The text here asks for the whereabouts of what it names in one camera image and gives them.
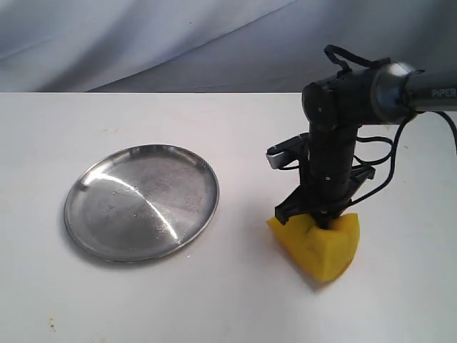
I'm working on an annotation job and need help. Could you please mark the round steel plate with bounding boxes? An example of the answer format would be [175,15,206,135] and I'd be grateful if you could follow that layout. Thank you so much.
[63,144,220,263]

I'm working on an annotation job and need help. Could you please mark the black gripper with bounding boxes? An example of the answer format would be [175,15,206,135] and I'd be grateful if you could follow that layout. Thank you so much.
[275,163,375,229]

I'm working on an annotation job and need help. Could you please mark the white backdrop cloth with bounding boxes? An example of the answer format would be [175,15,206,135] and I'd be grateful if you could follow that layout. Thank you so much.
[1,1,456,92]

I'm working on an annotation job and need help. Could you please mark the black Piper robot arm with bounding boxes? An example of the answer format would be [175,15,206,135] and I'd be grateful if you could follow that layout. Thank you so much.
[266,45,456,229]

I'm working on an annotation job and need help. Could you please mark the yellow sponge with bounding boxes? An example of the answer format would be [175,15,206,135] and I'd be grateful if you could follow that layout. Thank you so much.
[267,213,360,283]

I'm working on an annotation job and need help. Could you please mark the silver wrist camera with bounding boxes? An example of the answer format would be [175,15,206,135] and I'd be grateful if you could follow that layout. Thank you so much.
[266,133,308,170]

